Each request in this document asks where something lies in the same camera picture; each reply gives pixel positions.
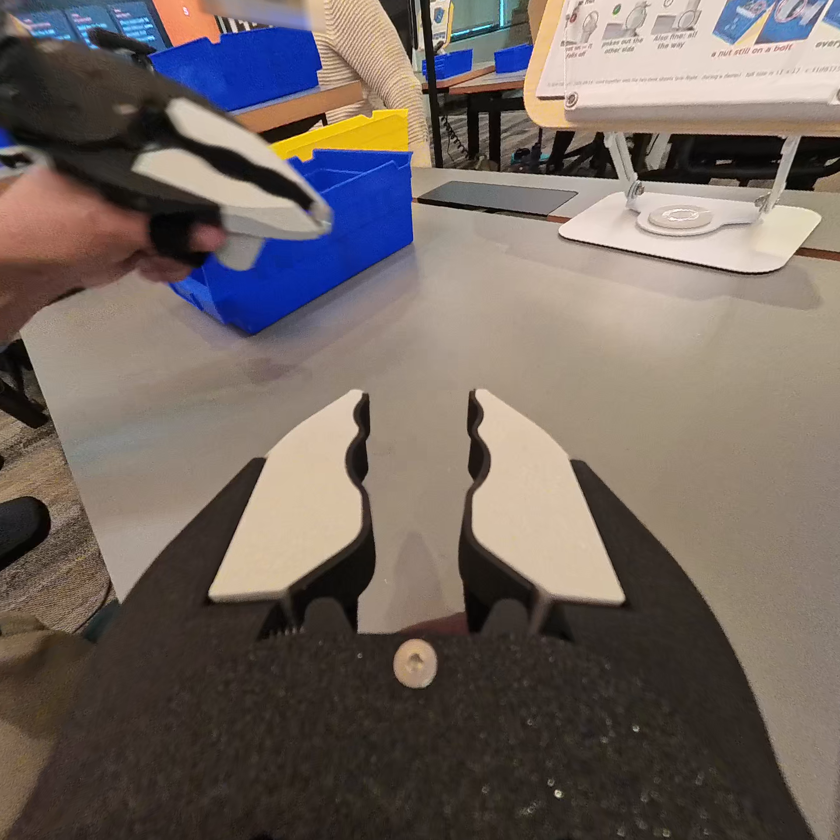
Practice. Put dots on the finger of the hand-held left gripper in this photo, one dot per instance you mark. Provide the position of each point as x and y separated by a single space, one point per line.
217 131
250 210

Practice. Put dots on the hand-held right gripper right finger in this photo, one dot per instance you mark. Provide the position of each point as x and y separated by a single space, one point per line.
541 519

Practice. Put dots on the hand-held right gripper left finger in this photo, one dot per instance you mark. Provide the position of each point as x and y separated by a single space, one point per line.
292 519

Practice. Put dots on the blue bin with black divider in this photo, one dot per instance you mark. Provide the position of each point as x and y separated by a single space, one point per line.
328 250

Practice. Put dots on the person's left hand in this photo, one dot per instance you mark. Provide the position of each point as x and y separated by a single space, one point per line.
72 236

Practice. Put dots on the blue plastic bin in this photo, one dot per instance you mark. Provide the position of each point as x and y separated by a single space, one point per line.
243 66

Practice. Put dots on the wooden rear table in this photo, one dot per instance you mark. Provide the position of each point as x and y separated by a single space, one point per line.
295 108

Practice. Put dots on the yellow plastic bin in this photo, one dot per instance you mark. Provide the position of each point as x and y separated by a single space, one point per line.
348 134

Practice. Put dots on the small blue bin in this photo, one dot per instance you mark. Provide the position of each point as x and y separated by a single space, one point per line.
515 58
450 63

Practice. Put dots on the black flat pad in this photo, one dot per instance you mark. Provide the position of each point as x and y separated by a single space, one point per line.
499 198

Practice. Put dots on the black office chair seat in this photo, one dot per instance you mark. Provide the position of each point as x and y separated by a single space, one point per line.
20 532

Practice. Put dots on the instruction board on white stand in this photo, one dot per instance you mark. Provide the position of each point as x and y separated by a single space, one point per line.
696 53

